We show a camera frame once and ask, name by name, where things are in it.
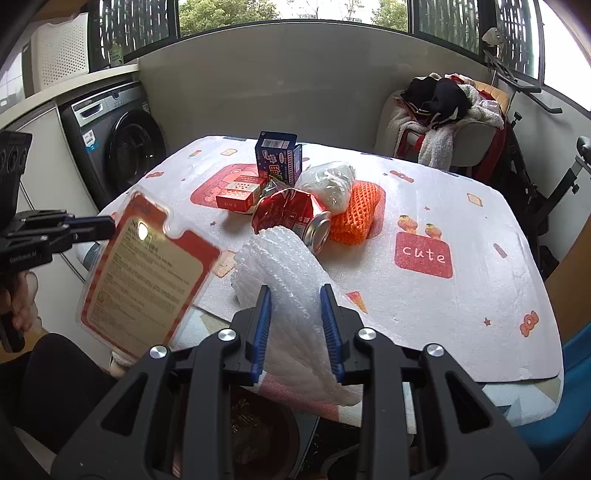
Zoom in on black exercise bike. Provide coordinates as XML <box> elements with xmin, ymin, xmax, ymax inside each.
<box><xmin>480</xmin><ymin>28</ymin><xmax>591</xmax><ymax>282</ymax></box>

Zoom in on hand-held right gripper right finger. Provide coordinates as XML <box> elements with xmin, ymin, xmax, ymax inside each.
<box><xmin>320</xmin><ymin>284</ymin><xmax>541</xmax><ymax>480</ymax></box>

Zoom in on black window frame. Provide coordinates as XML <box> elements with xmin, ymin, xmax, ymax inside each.
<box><xmin>90</xmin><ymin>0</ymin><xmax>546</xmax><ymax>86</ymax></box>

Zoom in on red blister card pack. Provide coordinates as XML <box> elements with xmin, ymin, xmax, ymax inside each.
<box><xmin>76</xmin><ymin>191</ymin><xmax>223</xmax><ymax>361</ymax></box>

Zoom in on dark red trash bin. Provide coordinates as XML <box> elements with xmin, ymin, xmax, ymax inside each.
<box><xmin>228</xmin><ymin>385</ymin><xmax>302</xmax><ymax>480</ymax></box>

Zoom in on grey washing machine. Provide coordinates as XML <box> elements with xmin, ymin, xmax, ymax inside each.
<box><xmin>59</xmin><ymin>82</ymin><xmax>168</xmax><ymax>206</ymax></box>

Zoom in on white countertop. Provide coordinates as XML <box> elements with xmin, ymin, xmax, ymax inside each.
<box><xmin>0</xmin><ymin>64</ymin><xmax>140</xmax><ymax>132</ymax></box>

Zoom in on clear plastic bag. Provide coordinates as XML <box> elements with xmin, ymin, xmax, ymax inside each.
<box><xmin>299</xmin><ymin>161</ymin><xmax>359</xmax><ymax>217</ymax></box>

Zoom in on orange foam net sleeve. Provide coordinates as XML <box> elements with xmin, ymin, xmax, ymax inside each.
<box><xmin>329</xmin><ymin>180</ymin><xmax>387</xmax><ymax>245</ymax></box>

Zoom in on white laundry basket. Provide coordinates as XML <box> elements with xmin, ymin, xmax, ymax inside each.
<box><xmin>22</xmin><ymin>13</ymin><xmax>89</xmax><ymax>95</ymax></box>

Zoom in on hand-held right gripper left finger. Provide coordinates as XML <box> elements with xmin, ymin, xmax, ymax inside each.
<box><xmin>51</xmin><ymin>285</ymin><xmax>273</xmax><ymax>480</ymax></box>

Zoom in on white fleece garment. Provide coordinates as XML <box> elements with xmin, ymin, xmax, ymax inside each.
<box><xmin>387</xmin><ymin>83</ymin><xmax>505</xmax><ymax>171</ymax></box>

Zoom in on person's leg in black trousers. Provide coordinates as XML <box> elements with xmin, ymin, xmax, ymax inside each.
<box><xmin>0</xmin><ymin>332</ymin><xmax>118</xmax><ymax>462</ymax></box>

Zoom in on blue drink carton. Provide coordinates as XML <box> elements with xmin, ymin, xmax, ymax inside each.
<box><xmin>255</xmin><ymin>131</ymin><xmax>304</xmax><ymax>186</ymax></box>

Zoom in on person's left hand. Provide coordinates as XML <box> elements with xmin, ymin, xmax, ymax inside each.
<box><xmin>7</xmin><ymin>271</ymin><xmax>41</xmax><ymax>334</ymax></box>

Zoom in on beige chair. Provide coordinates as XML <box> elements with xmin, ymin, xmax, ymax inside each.
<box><xmin>375</xmin><ymin>80</ymin><xmax>511</xmax><ymax>178</ymax></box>

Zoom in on crushed red drink can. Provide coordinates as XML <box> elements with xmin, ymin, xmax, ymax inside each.
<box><xmin>252</xmin><ymin>188</ymin><xmax>333</xmax><ymax>254</ymax></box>

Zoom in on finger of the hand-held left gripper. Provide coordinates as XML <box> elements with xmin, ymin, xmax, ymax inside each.
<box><xmin>9</xmin><ymin>210</ymin><xmax>116</xmax><ymax>254</ymax></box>

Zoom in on blue cloth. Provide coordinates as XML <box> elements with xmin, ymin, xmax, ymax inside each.
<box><xmin>515</xmin><ymin>330</ymin><xmax>591</xmax><ymax>464</ymax></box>

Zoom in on white printed table mat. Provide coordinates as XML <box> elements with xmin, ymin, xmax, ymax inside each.
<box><xmin>76</xmin><ymin>134</ymin><xmax>566</xmax><ymax>385</ymax></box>

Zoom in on black clothes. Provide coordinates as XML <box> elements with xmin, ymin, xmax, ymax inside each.
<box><xmin>400</xmin><ymin>73</ymin><xmax>472</xmax><ymax>126</ymax></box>

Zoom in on small red cardboard box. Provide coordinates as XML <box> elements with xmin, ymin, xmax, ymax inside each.
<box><xmin>215</xmin><ymin>175</ymin><xmax>269</xmax><ymax>213</ymax></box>

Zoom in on white foam net sleeve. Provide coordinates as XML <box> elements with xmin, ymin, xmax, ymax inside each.
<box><xmin>233</xmin><ymin>228</ymin><xmax>366</xmax><ymax>411</ymax></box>

